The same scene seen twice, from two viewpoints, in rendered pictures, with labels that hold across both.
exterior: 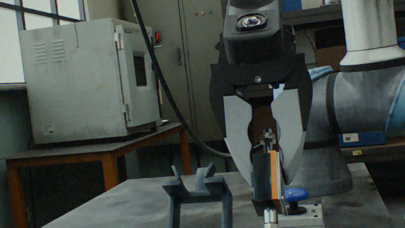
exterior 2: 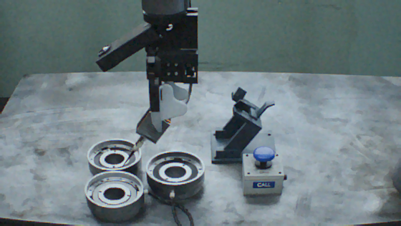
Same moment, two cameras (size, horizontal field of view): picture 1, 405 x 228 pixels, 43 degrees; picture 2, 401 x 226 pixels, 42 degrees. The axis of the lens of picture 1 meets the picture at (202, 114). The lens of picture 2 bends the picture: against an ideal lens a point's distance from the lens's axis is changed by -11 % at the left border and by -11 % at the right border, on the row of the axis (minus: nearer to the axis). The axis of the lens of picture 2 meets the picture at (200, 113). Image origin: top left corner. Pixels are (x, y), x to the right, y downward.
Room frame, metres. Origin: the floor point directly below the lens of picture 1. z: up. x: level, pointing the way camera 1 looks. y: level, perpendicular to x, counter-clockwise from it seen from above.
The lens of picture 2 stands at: (0.38, -0.90, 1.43)
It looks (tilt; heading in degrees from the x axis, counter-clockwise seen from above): 30 degrees down; 78
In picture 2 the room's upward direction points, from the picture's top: straight up
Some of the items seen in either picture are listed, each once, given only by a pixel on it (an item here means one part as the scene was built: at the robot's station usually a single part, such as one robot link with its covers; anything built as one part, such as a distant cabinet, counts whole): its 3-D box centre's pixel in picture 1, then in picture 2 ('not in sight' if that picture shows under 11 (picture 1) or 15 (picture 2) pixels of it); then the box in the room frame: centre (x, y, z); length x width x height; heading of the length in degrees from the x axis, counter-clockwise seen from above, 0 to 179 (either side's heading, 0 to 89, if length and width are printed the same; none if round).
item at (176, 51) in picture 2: (256, 29); (170, 44); (0.51, -0.06, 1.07); 0.09 x 0.08 x 0.12; 168
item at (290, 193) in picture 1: (293, 208); (263, 161); (0.67, -0.10, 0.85); 0.04 x 0.04 x 0.05
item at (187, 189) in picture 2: not in sight; (175, 175); (0.52, -0.07, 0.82); 0.10 x 0.10 x 0.04
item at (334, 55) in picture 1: (339, 49); not in sight; (3.98, -1.10, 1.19); 0.52 x 0.42 x 0.38; 77
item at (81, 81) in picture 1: (102, 84); not in sight; (3.03, 0.57, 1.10); 0.62 x 0.61 x 0.65; 167
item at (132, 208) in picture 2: not in sight; (114, 197); (0.40, -0.12, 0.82); 0.10 x 0.10 x 0.04
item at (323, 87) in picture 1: (308, 103); not in sight; (1.00, -0.21, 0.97); 0.13 x 0.12 x 0.14; 59
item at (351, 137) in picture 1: (349, 130); not in sight; (3.99, -1.12, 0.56); 0.52 x 0.38 x 0.22; 74
